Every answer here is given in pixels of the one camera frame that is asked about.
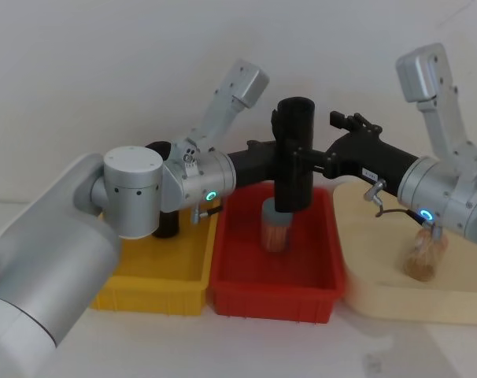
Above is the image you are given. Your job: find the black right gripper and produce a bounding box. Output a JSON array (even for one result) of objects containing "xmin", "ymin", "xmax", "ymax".
[{"xmin": 291, "ymin": 111, "xmax": 420, "ymax": 195}]

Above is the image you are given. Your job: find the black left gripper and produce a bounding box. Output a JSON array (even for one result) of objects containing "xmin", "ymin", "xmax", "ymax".
[{"xmin": 227, "ymin": 109, "xmax": 279, "ymax": 189}]

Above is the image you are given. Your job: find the black plastic tube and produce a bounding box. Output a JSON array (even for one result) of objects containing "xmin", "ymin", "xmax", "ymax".
[
  {"xmin": 145, "ymin": 140, "xmax": 181, "ymax": 240},
  {"xmin": 275, "ymin": 97, "xmax": 315, "ymax": 213}
]

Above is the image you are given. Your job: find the clear jar with grey cap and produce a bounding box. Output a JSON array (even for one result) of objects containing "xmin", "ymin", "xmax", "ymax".
[{"xmin": 260, "ymin": 198, "xmax": 294, "ymax": 254}]

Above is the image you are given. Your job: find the cream plastic tray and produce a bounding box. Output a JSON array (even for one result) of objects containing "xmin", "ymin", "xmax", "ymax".
[{"xmin": 330, "ymin": 182, "xmax": 477, "ymax": 326}]

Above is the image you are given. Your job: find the clear jar of wooden sticks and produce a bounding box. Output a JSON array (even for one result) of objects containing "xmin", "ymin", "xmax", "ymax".
[{"xmin": 402, "ymin": 229, "xmax": 449, "ymax": 282}]

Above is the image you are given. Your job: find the red plastic bin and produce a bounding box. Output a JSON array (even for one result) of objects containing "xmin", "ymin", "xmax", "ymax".
[{"xmin": 206, "ymin": 184, "xmax": 348, "ymax": 325}]

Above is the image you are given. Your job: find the yellow plastic bin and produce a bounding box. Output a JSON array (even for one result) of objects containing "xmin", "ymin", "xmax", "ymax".
[{"xmin": 90, "ymin": 203, "xmax": 220, "ymax": 317}]

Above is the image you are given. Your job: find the white table cloth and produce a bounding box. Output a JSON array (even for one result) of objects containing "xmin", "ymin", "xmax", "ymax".
[{"xmin": 0, "ymin": 196, "xmax": 477, "ymax": 378}]

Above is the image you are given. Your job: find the thin dark right gripper cable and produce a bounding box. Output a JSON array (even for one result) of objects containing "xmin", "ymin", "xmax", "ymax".
[{"xmin": 364, "ymin": 179, "xmax": 421, "ymax": 218}]

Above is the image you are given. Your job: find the thin dark gripper cable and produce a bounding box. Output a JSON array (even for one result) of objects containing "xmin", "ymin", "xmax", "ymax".
[
  {"xmin": 190, "ymin": 203, "xmax": 224, "ymax": 224},
  {"xmin": 364, "ymin": 179, "xmax": 421, "ymax": 218}
]

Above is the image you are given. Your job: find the thin dark left gripper cable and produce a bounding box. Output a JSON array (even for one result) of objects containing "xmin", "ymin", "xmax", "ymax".
[{"xmin": 190, "ymin": 203, "xmax": 224, "ymax": 224}]

